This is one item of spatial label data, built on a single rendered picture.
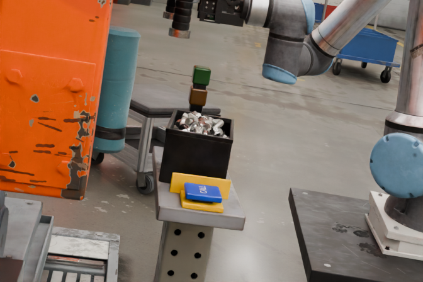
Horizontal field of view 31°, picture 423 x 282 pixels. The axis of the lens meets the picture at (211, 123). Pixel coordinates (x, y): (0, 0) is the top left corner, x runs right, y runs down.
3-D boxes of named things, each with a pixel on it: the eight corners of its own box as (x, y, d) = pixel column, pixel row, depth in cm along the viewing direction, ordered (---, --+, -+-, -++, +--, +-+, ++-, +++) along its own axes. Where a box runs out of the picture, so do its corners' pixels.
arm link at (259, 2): (270, -8, 187) (264, -11, 196) (251, -12, 186) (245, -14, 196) (264, 29, 189) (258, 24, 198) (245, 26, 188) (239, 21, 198)
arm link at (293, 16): (313, 40, 191) (321, 0, 188) (263, 33, 189) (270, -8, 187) (304, 34, 200) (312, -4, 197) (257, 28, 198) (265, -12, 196)
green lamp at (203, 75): (191, 80, 185) (193, 64, 184) (207, 83, 185) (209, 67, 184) (192, 84, 181) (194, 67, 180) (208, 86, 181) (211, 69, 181)
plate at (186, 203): (179, 194, 155) (180, 189, 154) (218, 199, 156) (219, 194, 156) (181, 208, 147) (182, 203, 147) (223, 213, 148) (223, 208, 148)
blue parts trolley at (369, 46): (310, 58, 788) (329, -37, 766) (367, 68, 792) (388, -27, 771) (329, 75, 690) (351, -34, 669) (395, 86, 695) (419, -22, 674)
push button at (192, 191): (182, 192, 154) (184, 181, 154) (216, 196, 155) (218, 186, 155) (184, 204, 147) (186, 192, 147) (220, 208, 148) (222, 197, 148)
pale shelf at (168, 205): (151, 157, 188) (153, 145, 187) (219, 166, 190) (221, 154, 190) (156, 220, 147) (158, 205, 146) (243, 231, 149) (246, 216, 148)
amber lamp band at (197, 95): (187, 101, 186) (190, 84, 185) (204, 103, 186) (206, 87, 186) (188, 104, 182) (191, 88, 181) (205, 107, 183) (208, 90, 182)
